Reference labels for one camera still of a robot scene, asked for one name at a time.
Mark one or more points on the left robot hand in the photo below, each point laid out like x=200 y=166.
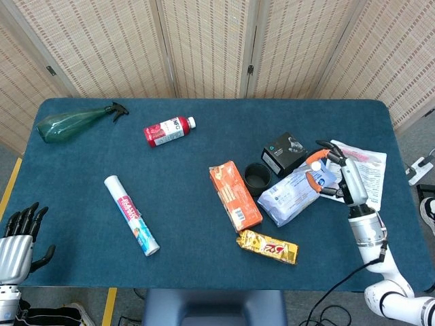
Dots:
x=13 y=251

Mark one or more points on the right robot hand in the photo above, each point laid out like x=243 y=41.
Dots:
x=355 y=183

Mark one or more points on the clear plastic tube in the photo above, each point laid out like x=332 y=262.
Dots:
x=316 y=166

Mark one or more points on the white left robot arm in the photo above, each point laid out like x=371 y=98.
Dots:
x=8 y=302

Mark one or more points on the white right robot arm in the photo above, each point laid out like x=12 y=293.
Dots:
x=368 y=231

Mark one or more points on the blue robot base seat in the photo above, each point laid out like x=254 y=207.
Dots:
x=214 y=305

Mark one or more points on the white printed sachet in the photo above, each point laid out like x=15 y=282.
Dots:
x=370 y=169

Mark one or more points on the white power strip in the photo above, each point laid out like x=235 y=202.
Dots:
x=418 y=171

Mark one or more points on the pale blue tissue pack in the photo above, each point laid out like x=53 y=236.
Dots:
x=289 y=200

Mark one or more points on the black rectangular object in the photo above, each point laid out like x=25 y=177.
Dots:
x=426 y=191

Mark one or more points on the black and white bag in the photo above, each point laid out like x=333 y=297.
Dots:
x=51 y=316

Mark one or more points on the black product box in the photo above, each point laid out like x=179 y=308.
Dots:
x=282 y=156

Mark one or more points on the black and white shoe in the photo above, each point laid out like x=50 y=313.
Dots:
x=429 y=210

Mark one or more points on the black mesh pen cup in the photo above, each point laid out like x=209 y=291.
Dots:
x=257 y=191

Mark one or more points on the gold biscuit pack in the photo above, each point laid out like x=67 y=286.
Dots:
x=268 y=248

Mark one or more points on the orange cardboard snack box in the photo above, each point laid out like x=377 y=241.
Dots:
x=234 y=197

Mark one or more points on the plastic food wrap roll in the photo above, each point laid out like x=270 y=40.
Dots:
x=130 y=214

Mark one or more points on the green plastic spray bottle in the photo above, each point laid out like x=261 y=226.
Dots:
x=64 y=125

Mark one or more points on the blue felt table cover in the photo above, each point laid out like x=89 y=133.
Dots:
x=187 y=237

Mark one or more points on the red juice bottle white cap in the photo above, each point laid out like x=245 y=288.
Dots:
x=163 y=133

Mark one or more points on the woven folding screen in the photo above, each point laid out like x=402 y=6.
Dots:
x=102 y=51

